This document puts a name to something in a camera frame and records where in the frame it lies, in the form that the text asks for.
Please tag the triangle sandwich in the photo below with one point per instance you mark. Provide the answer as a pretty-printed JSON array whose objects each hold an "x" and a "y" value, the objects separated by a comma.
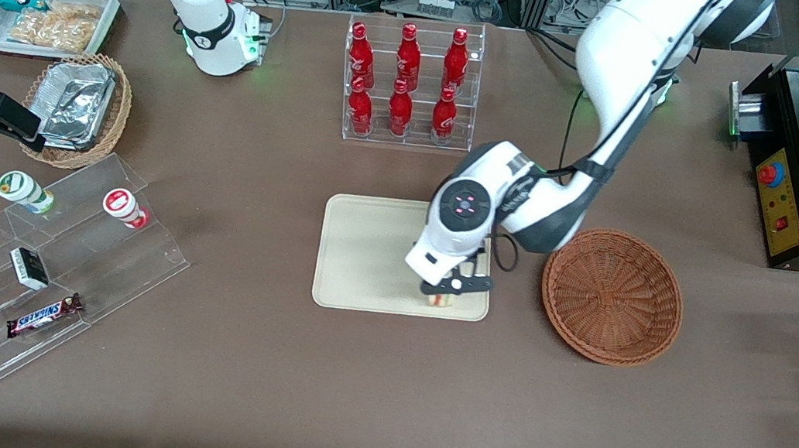
[{"x": 440, "y": 300}]

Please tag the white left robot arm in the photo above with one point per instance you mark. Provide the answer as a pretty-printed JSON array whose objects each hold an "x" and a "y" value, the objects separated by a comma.
[{"x": 628, "y": 45}]

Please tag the light oval wicker basket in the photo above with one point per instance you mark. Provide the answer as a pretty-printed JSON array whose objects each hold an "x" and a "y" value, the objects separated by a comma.
[{"x": 116, "y": 114}]

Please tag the beige plastic tray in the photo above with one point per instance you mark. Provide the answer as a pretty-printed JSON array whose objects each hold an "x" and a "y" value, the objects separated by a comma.
[{"x": 364, "y": 250}]

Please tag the brown round wicker basket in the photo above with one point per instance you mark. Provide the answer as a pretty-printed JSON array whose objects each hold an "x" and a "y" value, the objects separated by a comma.
[{"x": 612, "y": 297}]

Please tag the green lid yogurt cup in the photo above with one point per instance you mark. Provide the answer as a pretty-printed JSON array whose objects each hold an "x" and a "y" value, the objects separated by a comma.
[{"x": 21, "y": 189}]

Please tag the aluminium foil container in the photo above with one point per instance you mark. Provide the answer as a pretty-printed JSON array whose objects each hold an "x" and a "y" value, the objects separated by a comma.
[
  {"x": 75, "y": 112},
  {"x": 77, "y": 71}
]

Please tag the clear bag of chips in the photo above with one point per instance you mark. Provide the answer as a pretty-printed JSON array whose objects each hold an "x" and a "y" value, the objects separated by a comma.
[{"x": 56, "y": 26}]

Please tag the red lid yogurt cup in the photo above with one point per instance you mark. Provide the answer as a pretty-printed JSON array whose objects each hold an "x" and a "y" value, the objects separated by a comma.
[{"x": 123, "y": 205}]

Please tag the teal snack packet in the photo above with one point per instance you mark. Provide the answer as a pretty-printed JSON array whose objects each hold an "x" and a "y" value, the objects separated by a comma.
[{"x": 16, "y": 0}]

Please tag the small black box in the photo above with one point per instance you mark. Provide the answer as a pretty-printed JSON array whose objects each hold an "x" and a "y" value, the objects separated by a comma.
[{"x": 30, "y": 268}]

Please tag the clear acrylic stepped stand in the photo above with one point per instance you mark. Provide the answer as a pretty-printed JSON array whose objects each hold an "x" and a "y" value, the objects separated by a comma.
[{"x": 88, "y": 266}]

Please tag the clear acrylic bottle rack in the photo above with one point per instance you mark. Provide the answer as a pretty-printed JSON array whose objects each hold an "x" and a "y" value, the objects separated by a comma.
[{"x": 404, "y": 139}]

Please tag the red cola bottle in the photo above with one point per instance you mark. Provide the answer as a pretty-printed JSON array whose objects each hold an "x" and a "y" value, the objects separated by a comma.
[
  {"x": 361, "y": 54},
  {"x": 408, "y": 57},
  {"x": 456, "y": 60},
  {"x": 399, "y": 113},
  {"x": 443, "y": 121},
  {"x": 361, "y": 111}
]

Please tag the Snickers chocolate bar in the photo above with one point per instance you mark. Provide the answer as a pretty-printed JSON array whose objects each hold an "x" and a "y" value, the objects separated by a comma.
[{"x": 42, "y": 316}]

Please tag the white power strip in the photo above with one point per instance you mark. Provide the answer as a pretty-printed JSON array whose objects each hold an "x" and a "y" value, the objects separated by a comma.
[{"x": 436, "y": 5}]

